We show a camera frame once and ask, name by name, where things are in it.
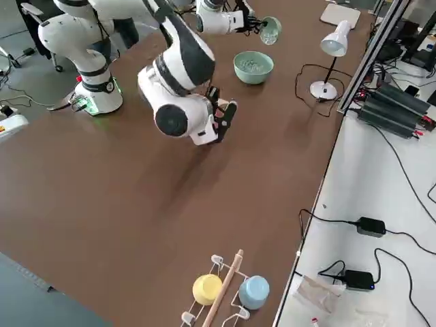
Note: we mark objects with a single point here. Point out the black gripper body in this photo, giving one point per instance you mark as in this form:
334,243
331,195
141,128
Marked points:
214,98
244,17

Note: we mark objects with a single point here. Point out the small green bowl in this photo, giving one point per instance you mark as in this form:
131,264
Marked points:
272,32

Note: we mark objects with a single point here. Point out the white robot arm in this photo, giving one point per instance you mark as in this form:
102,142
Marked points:
177,78
218,18

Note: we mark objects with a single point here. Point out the large green bowl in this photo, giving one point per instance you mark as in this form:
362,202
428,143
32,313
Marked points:
253,73

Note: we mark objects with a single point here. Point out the white desk lamp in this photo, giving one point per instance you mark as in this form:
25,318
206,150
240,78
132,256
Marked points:
335,42

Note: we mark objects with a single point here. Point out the white tray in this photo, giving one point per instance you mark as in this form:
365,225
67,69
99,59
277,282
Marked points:
340,15

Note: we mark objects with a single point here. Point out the black power supply unit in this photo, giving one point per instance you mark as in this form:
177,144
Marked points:
395,109

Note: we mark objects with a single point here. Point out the wooden rod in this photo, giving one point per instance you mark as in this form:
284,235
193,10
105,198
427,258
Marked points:
225,282

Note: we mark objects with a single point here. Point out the yellow cup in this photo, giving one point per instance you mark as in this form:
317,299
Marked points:
206,289

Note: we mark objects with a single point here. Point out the blue cup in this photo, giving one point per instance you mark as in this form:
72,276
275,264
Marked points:
253,293

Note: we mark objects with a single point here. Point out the black power adapter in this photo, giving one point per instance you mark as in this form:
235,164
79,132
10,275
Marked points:
371,226
359,280

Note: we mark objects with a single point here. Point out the clear plastic bag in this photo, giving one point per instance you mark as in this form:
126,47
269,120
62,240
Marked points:
316,293

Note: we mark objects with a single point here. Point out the grey office chair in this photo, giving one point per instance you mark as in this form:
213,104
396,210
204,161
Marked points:
34,10

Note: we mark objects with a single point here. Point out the white box with yellow sticker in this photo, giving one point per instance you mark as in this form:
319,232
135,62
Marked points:
10,126

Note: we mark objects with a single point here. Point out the white power strip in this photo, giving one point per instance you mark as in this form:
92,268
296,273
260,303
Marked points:
7,110

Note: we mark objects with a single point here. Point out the small red-capped bottle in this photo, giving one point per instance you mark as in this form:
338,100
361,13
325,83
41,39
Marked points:
315,322

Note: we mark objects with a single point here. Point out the aluminium frame post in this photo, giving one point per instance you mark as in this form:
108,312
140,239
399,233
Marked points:
371,54

